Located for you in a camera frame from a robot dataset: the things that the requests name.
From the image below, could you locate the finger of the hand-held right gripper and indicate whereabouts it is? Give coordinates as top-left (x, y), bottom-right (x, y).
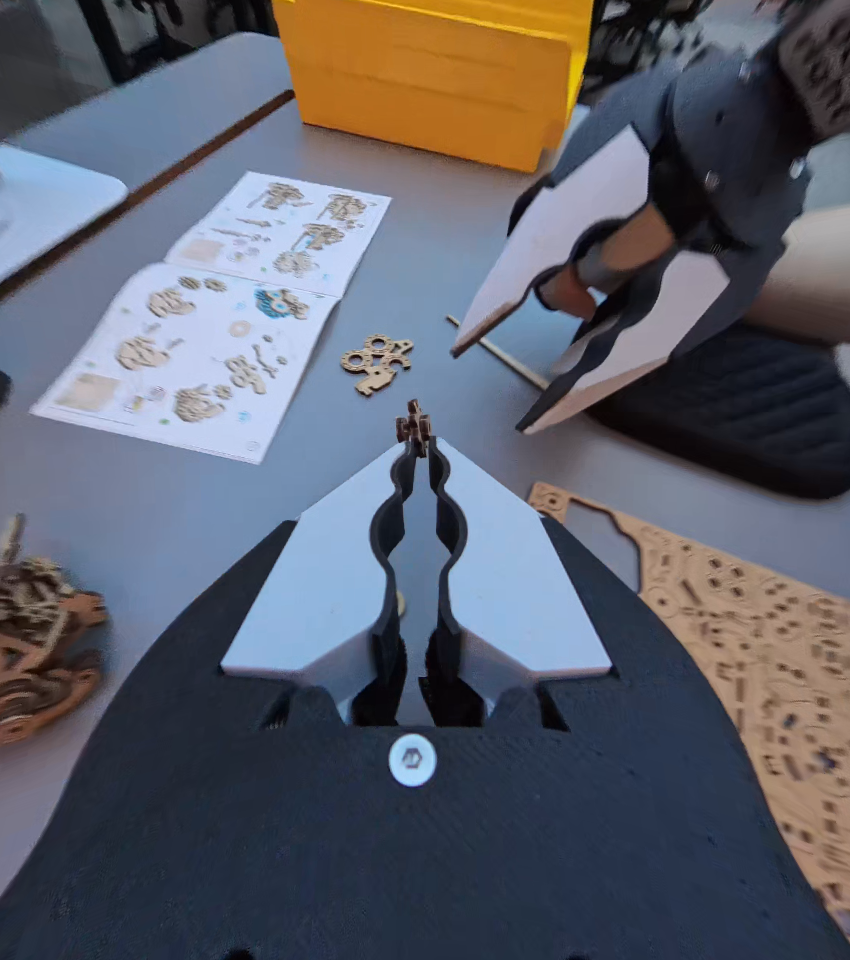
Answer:
top-left (516, 251), bottom-right (732, 436)
top-left (452, 123), bottom-right (652, 360)

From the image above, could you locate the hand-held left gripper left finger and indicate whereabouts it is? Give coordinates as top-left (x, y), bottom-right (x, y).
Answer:
top-left (221, 442), bottom-right (407, 727)

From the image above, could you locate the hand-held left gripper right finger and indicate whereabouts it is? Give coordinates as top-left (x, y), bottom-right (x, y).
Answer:
top-left (419, 436), bottom-right (615, 727)

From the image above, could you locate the thin wooden stick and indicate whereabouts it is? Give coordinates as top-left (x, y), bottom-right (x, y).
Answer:
top-left (446, 315), bottom-right (552, 393)

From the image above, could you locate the wooden gear assembly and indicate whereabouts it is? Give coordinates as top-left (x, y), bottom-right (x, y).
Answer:
top-left (395, 399), bottom-right (433, 459)

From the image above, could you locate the wooden plate with round holes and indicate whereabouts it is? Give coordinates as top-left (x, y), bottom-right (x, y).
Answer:
top-left (341, 334), bottom-right (415, 397)

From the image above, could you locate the wooden laser-cut parts sheet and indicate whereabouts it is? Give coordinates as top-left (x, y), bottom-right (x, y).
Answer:
top-left (528, 481), bottom-right (850, 960)

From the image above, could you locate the person's right forearm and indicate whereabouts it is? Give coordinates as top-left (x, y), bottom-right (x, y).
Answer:
top-left (743, 204), bottom-right (850, 346)

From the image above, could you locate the person's right hand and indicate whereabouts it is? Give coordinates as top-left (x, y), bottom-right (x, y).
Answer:
top-left (541, 202), bottom-right (677, 320)

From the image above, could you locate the black wrist rest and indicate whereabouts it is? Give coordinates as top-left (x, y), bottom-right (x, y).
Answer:
top-left (588, 322), bottom-right (850, 501)

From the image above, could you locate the yellow plastic bin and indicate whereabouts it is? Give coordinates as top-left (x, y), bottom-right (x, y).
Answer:
top-left (272, 0), bottom-right (594, 174)

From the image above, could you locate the white instruction booklet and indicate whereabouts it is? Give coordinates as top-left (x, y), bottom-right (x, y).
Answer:
top-left (29, 171), bottom-right (393, 465)

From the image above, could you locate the wooden mechanical model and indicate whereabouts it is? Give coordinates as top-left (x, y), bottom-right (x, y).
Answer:
top-left (0, 513), bottom-right (109, 753)

